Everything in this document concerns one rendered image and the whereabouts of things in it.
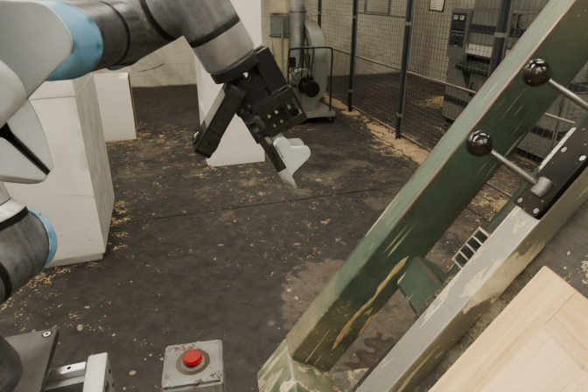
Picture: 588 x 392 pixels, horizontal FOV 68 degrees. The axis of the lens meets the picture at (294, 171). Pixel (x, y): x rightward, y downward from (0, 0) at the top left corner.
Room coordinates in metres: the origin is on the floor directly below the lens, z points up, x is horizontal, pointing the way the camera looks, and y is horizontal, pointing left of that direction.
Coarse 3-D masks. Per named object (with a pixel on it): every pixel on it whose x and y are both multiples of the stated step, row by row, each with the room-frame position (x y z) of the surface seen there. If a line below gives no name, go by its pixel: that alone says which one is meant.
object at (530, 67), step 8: (528, 64) 0.60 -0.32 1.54; (536, 64) 0.60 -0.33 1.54; (544, 64) 0.59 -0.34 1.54; (528, 72) 0.60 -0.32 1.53; (536, 72) 0.59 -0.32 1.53; (544, 72) 0.59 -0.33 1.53; (528, 80) 0.60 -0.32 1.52; (536, 80) 0.59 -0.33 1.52; (544, 80) 0.59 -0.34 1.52; (552, 80) 0.59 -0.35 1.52; (560, 88) 0.59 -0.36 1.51; (568, 96) 0.58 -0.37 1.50; (576, 96) 0.58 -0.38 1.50; (584, 104) 0.57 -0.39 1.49
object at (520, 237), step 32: (576, 192) 0.54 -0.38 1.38; (512, 224) 0.56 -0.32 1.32; (544, 224) 0.53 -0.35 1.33; (480, 256) 0.56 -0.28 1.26; (512, 256) 0.52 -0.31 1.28; (448, 288) 0.56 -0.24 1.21; (480, 288) 0.52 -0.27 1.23; (416, 320) 0.55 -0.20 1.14; (448, 320) 0.51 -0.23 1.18; (416, 352) 0.51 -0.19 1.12; (384, 384) 0.51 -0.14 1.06; (416, 384) 0.50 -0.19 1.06
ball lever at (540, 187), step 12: (480, 132) 0.59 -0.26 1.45; (468, 144) 0.59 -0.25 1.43; (480, 144) 0.58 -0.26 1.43; (492, 144) 0.58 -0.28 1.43; (480, 156) 0.58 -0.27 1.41; (492, 156) 0.58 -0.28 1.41; (516, 168) 0.57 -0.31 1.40; (528, 180) 0.56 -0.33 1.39; (540, 180) 0.56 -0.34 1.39; (540, 192) 0.55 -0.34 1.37
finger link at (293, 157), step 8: (280, 136) 0.60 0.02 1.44; (280, 144) 0.60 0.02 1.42; (288, 144) 0.61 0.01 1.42; (288, 152) 0.61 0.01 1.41; (296, 152) 0.61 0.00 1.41; (304, 152) 0.61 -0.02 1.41; (288, 160) 0.61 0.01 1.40; (296, 160) 0.61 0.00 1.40; (304, 160) 0.61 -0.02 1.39; (288, 168) 0.60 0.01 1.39; (296, 168) 0.61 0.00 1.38; (280, 176) 0.60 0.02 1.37; (288, 176) 0.60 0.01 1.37; (288, 184) 0.62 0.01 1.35; (296, 184) 0.62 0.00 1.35
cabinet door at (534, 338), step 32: (544, 288) 0.47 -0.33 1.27; (512, 320) 0.47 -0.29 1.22; (544, 320) 0.44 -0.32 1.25; (576, 320) 0.41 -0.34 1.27; (480, 352) 0.46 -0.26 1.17; (512, 352) 0.43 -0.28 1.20; (544, 352) 0.41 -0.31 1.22; (576, 352) 0.39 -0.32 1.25; (448, 384) 0.46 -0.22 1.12; (480, 384) 0.43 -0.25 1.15; (512, 384) 0.40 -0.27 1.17; (544, 384) 0.38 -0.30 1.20; (576, 384) 0.36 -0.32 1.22
